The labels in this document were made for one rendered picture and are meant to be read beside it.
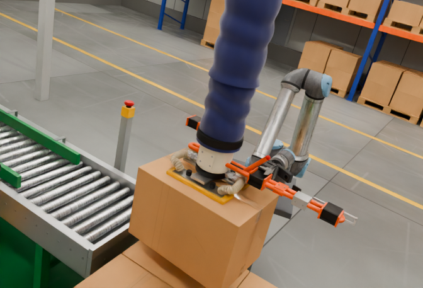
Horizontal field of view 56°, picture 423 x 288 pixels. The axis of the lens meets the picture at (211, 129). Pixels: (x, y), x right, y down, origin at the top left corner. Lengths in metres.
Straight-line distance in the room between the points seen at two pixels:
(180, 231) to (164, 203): 0.15
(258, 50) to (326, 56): 7.40
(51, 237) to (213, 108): 1.18
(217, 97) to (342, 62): 7.34
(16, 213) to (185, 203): 1.11
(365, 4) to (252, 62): 7.26
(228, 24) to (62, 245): 1.46
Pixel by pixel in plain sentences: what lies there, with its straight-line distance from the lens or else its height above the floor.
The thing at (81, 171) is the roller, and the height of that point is 0.54.
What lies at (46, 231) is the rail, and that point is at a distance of 2.44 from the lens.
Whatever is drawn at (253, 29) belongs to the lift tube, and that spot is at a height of 1.84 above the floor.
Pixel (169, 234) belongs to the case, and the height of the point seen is 0.81.
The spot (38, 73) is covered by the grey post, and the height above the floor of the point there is 0.34.
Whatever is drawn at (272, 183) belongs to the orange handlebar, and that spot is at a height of 1.20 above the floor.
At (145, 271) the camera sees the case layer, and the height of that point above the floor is 0.54.
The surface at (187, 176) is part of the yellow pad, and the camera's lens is 1.97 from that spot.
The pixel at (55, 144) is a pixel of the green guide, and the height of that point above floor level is 0.62.
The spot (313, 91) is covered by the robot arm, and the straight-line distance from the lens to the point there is 2.28.
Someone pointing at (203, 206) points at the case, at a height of 1.07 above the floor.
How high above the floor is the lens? 2.07
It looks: 23 degrees down
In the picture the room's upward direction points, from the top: 14 degrees clockwise
